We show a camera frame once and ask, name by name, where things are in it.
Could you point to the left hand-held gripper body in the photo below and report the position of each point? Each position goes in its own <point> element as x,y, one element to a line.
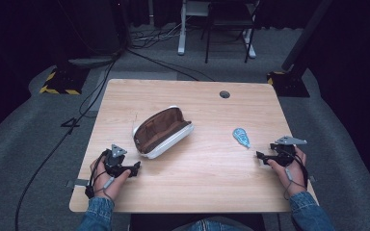
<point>115,159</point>

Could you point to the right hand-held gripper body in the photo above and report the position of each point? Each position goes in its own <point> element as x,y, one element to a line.
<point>285,150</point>

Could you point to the blue correction tape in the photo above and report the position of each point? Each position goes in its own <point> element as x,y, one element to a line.
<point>241,136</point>

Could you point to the white pencil case brown lining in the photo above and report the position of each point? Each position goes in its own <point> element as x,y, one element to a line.
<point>160,133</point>

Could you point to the person's left hand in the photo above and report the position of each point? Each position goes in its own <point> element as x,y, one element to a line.
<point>109,183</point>

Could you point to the person's right hand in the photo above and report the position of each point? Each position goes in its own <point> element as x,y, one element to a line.
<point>290,179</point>

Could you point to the black stand base yellow stripes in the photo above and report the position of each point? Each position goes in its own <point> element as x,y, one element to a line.
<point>62,82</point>
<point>290,84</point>

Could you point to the person's legs in jeans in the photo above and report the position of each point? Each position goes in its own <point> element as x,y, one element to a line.
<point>212,225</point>

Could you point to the dark slanted stand pole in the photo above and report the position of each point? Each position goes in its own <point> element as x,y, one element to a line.
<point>305,35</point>

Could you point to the black chair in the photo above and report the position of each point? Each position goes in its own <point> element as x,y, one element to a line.
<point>228,22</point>

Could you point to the metal table bracket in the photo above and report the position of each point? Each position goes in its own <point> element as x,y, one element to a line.
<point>311,179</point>

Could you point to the white desk frame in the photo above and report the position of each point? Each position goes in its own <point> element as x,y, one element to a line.
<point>182,35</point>

